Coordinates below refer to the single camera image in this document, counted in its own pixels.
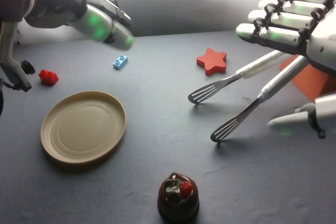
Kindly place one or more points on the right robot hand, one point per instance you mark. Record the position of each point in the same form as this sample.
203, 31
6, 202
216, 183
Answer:
323, 48

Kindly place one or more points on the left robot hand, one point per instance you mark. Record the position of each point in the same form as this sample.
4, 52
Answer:
60, 11

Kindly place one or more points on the chocolate toy cake with strawberry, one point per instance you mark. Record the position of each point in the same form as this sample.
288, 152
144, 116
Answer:
168, 208

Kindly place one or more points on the orange foam block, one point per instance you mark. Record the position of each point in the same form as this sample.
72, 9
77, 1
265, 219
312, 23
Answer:
312, 82

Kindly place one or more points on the red toy brick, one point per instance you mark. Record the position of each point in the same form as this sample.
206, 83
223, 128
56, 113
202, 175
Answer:
48, 78

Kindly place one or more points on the light blue toy brick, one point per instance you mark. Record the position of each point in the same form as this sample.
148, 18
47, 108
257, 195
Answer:
120, 62

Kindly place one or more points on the red star block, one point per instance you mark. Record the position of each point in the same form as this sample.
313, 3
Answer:
212, 62

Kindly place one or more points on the beige round plate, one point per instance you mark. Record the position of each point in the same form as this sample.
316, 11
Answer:
84, 129

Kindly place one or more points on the grey table cloth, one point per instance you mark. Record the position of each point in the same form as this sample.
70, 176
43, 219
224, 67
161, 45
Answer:
157, 129

